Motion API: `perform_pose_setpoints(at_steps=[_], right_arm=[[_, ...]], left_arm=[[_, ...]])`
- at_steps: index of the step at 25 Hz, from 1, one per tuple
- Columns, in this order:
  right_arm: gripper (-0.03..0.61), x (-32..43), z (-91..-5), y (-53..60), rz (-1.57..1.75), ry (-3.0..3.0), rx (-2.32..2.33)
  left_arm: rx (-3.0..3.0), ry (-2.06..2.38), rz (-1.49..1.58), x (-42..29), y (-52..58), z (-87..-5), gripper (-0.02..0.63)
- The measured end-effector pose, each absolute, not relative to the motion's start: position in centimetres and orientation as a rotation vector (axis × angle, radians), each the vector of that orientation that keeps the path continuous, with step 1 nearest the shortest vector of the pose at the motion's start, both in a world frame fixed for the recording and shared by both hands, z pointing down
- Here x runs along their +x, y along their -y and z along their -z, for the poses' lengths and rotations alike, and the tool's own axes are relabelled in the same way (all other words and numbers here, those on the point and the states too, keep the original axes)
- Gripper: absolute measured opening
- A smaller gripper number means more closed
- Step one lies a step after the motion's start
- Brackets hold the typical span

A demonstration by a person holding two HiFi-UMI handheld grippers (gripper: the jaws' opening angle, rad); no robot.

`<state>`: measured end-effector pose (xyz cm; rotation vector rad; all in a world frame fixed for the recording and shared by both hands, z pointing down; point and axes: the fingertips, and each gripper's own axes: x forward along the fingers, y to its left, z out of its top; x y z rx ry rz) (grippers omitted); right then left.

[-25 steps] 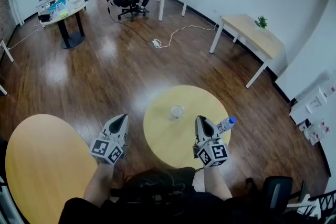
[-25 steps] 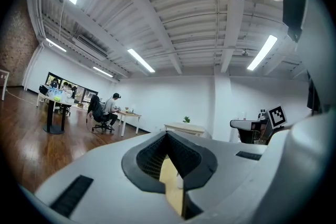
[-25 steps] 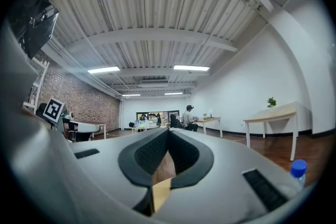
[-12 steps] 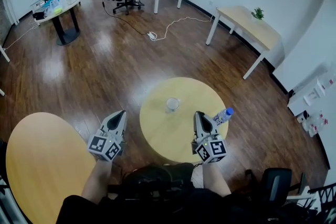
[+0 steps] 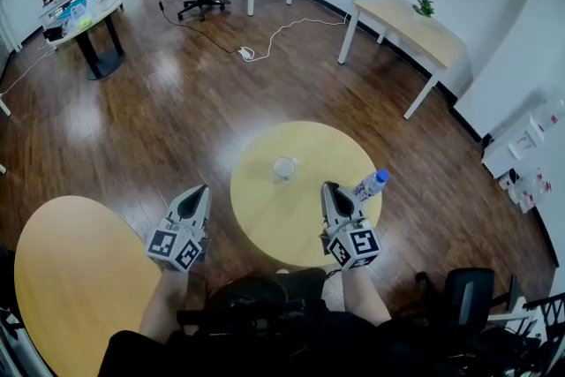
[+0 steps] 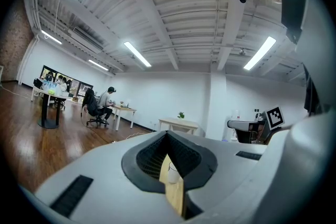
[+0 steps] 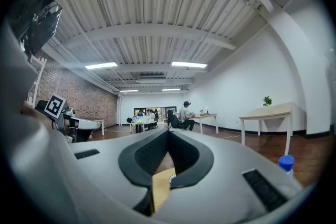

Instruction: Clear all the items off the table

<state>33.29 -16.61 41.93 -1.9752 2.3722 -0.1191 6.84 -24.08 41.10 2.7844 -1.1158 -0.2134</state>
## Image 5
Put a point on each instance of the large round wooden table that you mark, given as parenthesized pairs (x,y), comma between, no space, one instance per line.
(79,278)

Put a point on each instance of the white power strip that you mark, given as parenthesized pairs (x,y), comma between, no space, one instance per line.
(246,53)

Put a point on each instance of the clear water jug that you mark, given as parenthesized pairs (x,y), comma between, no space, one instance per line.
(525,201)
(537,183)
(548,110)

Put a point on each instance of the white water dispenser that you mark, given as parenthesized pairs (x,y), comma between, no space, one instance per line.
(512,145)

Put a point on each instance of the white ceramic mug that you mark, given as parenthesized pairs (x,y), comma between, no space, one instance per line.
(284,168)

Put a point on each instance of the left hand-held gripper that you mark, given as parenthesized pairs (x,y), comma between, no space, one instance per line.
(172,247)

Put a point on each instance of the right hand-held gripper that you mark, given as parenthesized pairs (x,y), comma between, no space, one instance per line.
(357,247)

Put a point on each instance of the small white trash bin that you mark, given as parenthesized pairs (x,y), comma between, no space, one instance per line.
(507,179)

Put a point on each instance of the person's right forearm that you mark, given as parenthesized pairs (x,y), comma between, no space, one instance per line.
(364,300)

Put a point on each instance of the clear bottle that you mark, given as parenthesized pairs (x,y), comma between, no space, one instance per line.
(368,187)

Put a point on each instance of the person's black shirt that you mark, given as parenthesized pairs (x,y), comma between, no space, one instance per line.
(176,357)

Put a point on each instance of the person's left forearm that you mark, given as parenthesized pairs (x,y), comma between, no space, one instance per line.
(161,309)

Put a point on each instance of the small round wooden table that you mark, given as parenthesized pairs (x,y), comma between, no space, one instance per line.
(282,225)

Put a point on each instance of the small green potted plant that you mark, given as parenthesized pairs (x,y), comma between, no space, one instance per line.
(424,8)

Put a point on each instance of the black pedestal table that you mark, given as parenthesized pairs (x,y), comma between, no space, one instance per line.
(106,62)

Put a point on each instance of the black chest pack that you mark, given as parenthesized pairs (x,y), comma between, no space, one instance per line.
(256,300)

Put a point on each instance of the small yellow-green item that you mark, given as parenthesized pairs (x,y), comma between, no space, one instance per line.
(84,23)

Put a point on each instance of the wooden table white legs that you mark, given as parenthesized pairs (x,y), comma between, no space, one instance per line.
(410,26)

